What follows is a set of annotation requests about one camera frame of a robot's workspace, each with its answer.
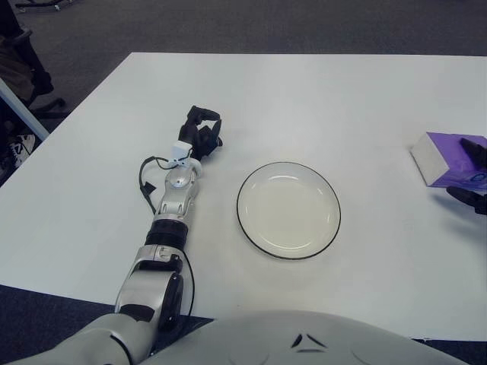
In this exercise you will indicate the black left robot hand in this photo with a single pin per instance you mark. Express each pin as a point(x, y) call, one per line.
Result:
point(198, 135)

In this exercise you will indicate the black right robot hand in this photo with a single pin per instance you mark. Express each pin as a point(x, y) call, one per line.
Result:
point(472, 197)

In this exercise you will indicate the purple tissue paper pack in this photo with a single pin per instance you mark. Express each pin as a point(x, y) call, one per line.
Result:
point(441, 159)

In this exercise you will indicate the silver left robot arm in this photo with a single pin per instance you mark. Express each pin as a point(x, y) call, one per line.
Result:
point(173, 201)

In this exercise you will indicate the white plate with black rim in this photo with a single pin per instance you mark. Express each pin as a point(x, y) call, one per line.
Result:
point(288, 211)

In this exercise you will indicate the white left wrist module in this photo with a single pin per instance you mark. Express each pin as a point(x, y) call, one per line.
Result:
point(181, 150)

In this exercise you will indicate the black office chair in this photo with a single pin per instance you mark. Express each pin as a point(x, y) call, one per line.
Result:
point(34, 72)

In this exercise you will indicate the grey neighbouring table edge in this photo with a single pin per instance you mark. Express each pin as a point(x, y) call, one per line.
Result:
point(23, 110)

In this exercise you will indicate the white and black sneaker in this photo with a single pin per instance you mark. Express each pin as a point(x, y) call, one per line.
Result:
point(19, 148)

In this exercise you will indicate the silver robot torso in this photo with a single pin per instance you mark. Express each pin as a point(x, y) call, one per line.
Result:
point(285, 338)

